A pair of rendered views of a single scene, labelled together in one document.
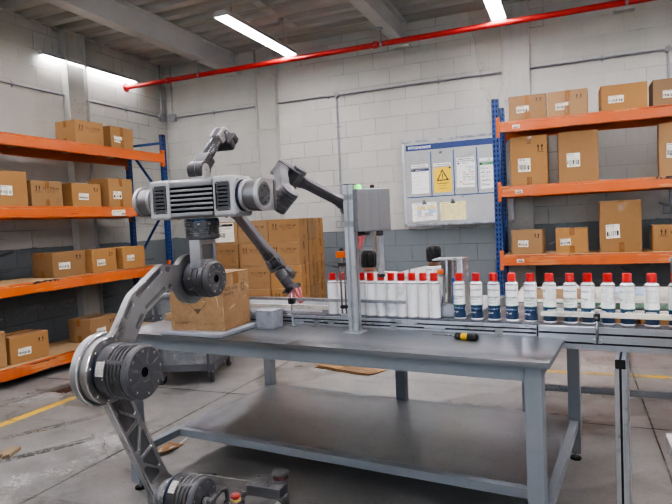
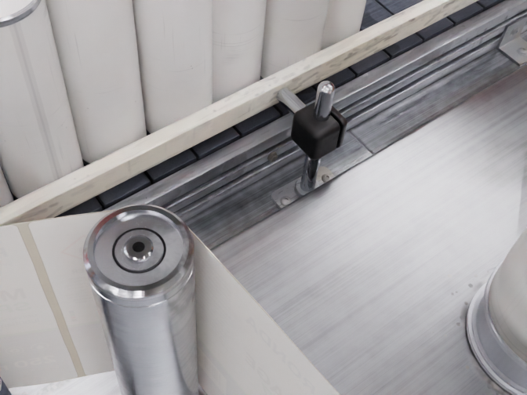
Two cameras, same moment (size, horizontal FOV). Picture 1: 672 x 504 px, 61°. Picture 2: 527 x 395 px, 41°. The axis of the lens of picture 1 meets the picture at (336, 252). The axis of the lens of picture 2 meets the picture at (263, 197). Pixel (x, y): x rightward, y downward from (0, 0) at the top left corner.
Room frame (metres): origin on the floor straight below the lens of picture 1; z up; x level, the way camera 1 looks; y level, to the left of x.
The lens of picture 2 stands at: (2.91, -0.42, 1.27)
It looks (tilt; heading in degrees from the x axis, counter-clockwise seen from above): 54 degrees down; 110
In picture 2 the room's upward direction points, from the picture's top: 6 degrees clockwise
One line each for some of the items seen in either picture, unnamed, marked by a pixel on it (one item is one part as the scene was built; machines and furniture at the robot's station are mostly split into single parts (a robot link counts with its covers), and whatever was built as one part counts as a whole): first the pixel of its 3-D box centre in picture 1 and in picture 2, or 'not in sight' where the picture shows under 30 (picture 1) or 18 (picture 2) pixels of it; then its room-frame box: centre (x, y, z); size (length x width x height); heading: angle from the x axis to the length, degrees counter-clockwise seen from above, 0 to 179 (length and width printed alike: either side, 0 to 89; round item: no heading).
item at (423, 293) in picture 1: (423, 295); not in sight; (2.58, -0.39, 0.98); 0.05 x 0.05 x 0.20
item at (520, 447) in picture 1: (358, 397); not in sight; (2.96, -0.08, 0.40); 2.04 x 1.25 x 0.81; 62
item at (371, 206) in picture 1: (368, 210); not in sight; (2.60, -0.16, 1.38); 0.17 x 0.10 x 0.19; 117
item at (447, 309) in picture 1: (450, 286); not in sight; (2.61, -0.52, 1.01); 0.14 x 0.13 x 0.26; 62
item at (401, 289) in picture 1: (401, 295); not in sight; (2.62, -0.29, 0.98); 0.05 x 0.05 x 0.20
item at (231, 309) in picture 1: (210, 298); not in sight; (2.79, 0.63, 0.99); 0.30 x 0.24 x 0.27; 68
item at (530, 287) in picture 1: (530, 297); not in sight; (2.35, -0.80, 0.98); 0.05 x 0.05 x 0.20
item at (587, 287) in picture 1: (587, 298); not in sight; (2.25, -0.99, 0.98); 0.05 x 0.05 x 0.20
